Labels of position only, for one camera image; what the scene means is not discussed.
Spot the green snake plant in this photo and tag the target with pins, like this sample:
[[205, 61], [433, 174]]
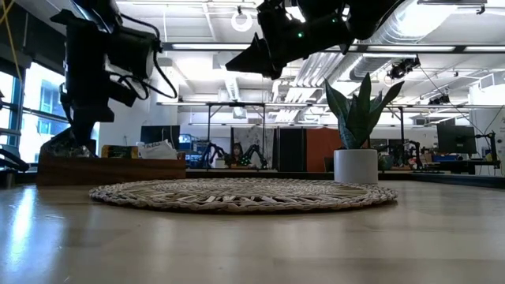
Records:
[[357, 118]]

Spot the dark green mango tea packet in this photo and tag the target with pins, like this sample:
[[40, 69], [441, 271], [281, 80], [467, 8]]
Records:
[[118, 152]]

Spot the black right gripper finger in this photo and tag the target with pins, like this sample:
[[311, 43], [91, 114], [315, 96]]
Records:
[[256, 59]]

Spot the black desk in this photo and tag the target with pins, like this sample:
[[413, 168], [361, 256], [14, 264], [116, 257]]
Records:
[[465, 163]]

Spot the round woven placemat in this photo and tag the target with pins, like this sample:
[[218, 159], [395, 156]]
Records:
[[244, 195]]

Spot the black background rig frame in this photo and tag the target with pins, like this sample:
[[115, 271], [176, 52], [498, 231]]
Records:
[[236, 104]]

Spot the person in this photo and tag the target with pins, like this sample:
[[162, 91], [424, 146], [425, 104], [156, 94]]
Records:
[[237, 154]]

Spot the white orange Tazo tea packet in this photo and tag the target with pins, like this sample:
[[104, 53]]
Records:
[[158, 150]]

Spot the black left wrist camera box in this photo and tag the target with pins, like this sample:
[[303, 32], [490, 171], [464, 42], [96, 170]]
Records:
[[132, 51]]

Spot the black background robot arm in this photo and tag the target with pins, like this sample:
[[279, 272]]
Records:
[[211, 154], [256, 154]]

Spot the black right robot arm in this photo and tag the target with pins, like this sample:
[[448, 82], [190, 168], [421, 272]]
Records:
[[375, 16]]

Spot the black partition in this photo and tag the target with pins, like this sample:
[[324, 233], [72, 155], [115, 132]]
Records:
[[291, 148]]

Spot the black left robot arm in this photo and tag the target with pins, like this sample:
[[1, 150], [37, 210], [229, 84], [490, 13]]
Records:
[[90, 16]]

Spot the red partition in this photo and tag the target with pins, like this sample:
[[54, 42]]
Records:
[[319, 146]]

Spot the black overhead camera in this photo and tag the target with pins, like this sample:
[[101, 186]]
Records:
[[402, 68]]

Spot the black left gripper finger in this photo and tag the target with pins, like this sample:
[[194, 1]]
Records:
[[84, 134]]

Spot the wooden tea organizer box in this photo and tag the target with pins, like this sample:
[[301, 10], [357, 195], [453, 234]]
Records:
[[110, 171]]

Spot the black slanted strut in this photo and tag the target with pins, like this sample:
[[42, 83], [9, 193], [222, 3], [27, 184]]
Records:
[[13, 159]]

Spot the long ceiling light fixture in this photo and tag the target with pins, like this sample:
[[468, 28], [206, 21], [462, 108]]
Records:
[[459, 49]]

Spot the black computer monitor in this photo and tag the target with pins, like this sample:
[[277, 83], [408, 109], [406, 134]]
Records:
[[455, 139]]

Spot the black ceiling mounted device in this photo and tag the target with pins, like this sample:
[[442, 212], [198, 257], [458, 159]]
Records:
[[438, 99]]

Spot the black flat screen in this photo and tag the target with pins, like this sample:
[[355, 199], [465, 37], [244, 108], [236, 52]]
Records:
[[159, 134]]

